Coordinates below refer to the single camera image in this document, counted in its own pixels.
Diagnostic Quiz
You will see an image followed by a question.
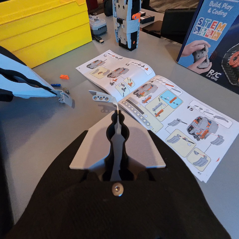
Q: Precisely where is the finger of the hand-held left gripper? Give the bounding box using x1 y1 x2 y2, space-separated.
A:
0 53 59 96
0 74 57 99

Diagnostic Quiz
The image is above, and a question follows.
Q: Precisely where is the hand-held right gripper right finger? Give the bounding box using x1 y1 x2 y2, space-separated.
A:
119 110 166 181

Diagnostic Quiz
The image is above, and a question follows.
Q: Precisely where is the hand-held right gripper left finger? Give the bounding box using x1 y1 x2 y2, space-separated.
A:
69 110 118 181

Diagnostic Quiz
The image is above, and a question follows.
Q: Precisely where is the yellow plastic bin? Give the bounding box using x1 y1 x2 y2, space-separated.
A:
0 0 93 69

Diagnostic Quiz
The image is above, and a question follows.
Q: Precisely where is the grey curved panel brick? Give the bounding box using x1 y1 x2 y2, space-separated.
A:
58 89 75 109
88 90 120 129

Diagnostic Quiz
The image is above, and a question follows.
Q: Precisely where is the white instruction booklet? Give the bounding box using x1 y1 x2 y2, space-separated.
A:
75 49 239 184

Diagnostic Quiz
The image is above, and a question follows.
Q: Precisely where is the partly built toy robot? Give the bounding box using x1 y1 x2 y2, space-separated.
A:
112 0 141 52

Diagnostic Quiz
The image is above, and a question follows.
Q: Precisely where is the grey desk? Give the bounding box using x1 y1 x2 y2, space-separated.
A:
0 7 239 239

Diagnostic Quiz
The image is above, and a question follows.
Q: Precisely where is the black usb dongle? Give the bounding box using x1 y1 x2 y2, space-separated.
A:
91 34 105 45

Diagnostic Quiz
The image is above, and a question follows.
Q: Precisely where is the grey battery box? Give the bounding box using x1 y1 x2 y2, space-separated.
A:
89 15 108 36

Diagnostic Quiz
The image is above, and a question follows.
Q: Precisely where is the blue toy robot box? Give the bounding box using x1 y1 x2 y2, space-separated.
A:
176 0 239 95

